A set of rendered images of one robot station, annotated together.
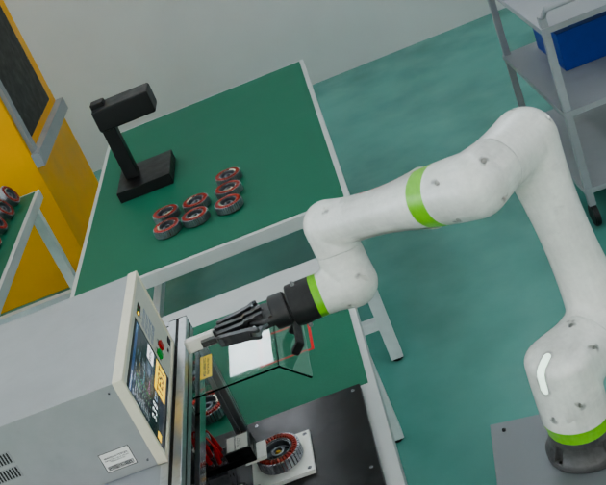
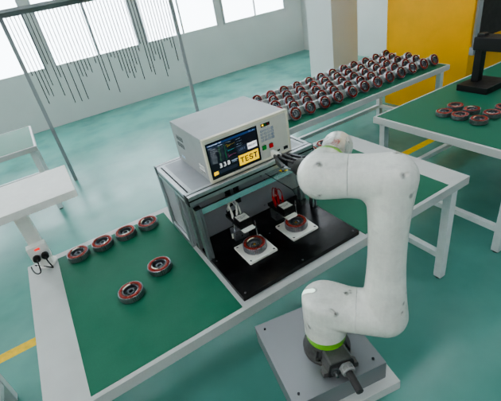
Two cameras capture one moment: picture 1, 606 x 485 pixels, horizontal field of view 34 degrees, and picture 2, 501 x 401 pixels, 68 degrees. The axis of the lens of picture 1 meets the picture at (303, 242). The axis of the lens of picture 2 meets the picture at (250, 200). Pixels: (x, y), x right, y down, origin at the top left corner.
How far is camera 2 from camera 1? 1.36 m
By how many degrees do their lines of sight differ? 52
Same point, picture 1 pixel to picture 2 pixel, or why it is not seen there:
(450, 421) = (465, 294)
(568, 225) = (375, 247)
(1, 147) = (460, 36)
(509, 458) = not seen: hidden behind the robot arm
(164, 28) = not seen: outside the picture
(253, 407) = (332, 202)
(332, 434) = (320, 236)
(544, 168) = (374, 203)
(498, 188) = (312, 186)
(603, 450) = (315, 355)
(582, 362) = (316, 310)
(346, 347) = not seen: hidden behind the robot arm
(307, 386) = (353, 213)
